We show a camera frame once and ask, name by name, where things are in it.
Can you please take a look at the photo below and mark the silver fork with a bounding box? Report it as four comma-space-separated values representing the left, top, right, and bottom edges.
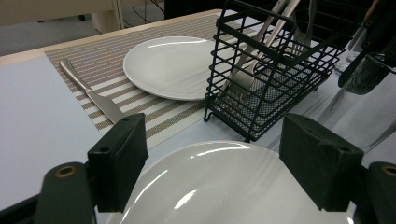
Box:
218, 0, 289, 106
242, 0, 303, 91

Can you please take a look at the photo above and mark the pale blue table mat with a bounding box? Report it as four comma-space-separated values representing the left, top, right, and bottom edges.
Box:
0, 8, 396, 224

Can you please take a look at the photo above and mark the light wooden table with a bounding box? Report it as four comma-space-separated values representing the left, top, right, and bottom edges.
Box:
0, 8, 222, 67

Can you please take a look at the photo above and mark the clear drinking glass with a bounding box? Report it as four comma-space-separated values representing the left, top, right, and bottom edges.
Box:
335, 26, 370, 76
344, 52, 391, 96

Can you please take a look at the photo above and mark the black curtain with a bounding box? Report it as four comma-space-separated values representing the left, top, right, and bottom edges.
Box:
163, 0, 396, 38

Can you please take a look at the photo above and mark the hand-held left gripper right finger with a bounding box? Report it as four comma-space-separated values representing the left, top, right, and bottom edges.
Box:
278, 112, 364, 213

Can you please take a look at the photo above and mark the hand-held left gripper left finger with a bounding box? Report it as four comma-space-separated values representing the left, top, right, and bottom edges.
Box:
87, 113, 149, 214

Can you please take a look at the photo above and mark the black wire dish rack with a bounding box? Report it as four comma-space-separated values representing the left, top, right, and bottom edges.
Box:
204, 0, 347, 143

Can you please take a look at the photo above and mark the brown striped placemat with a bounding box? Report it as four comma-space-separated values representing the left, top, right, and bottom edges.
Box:
45, 13, 260, 150

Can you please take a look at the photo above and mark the beige wooden desk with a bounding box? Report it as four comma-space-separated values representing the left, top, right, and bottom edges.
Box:
0, 0, 125, 34

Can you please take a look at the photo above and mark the white round plate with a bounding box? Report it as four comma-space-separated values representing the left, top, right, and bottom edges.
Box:
122, 35, 226, 102
106, 140, 356, 224

